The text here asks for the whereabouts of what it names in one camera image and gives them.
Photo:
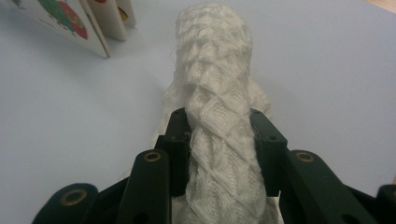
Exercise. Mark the caterpillar picture board book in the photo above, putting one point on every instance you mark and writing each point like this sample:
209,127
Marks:
68,18

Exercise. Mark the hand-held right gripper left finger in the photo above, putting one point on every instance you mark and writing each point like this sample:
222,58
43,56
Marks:
179,155

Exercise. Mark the white knitted cloth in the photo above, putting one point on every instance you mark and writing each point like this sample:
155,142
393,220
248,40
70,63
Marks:
214,77

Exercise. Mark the wooden table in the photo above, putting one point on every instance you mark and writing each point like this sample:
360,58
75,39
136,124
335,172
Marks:
386,3

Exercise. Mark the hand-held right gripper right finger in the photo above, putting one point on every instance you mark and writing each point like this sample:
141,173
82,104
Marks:
271,155

